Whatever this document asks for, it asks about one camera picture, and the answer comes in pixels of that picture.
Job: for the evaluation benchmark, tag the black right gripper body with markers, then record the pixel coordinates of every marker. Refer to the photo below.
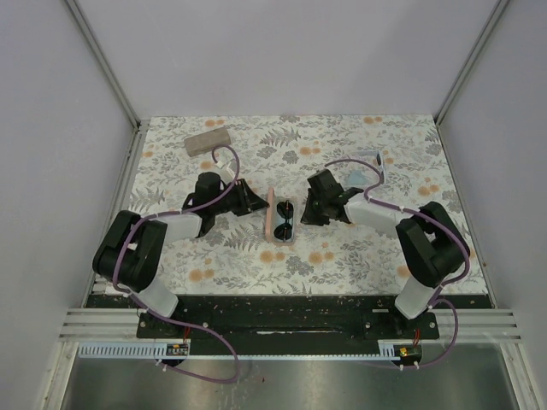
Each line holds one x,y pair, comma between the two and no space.
320,203

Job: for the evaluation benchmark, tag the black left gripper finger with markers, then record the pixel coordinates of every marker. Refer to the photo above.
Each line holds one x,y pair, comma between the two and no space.
253,204
243,191

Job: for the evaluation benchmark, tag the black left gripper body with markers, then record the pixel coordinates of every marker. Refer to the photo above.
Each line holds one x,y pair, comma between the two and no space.
231,202

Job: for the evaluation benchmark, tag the pink glasses case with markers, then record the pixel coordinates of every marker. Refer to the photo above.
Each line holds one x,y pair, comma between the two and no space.
272,218

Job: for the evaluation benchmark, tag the black sunglasses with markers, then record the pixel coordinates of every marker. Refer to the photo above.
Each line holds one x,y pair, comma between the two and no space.
285,209

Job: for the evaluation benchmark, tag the white frame sunglasses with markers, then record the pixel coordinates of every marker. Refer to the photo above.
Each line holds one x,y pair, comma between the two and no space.
373,159

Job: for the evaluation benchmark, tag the beige glasses case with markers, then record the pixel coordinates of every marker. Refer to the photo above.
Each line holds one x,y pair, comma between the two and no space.
206,141

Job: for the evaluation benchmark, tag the light blue cleaning cloth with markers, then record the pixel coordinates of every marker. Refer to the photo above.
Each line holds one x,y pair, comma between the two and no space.
284,231

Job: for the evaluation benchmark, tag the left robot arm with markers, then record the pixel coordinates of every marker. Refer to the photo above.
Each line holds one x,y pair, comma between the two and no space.
130,253

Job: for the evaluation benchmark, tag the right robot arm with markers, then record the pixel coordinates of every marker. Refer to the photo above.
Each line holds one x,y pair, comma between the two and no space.
432,246

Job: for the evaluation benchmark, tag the floral tablecloth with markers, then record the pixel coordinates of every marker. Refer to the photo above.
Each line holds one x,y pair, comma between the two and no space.
283,152

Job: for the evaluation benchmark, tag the steel floor panel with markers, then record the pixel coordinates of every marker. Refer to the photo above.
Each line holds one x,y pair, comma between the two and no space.
471,377

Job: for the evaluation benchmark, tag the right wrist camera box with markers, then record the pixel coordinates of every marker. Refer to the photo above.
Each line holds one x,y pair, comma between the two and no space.
322,183

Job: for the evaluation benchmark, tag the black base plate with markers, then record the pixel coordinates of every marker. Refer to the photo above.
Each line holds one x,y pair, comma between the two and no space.
369,317

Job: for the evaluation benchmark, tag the white slotted cable duct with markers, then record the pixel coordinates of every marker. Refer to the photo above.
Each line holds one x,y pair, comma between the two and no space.
154,351

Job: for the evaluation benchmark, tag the left aluminium frame post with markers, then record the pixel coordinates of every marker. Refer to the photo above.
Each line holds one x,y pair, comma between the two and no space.
90,39

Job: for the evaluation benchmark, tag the aluminium frame post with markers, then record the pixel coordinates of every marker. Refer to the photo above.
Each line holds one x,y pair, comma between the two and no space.
90,39
479,45

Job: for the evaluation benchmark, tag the aluminium front rail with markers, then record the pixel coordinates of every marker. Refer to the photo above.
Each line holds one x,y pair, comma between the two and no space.
84,325

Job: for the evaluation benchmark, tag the right aluminium frame post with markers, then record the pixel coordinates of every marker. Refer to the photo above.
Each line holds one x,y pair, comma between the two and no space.
479,45

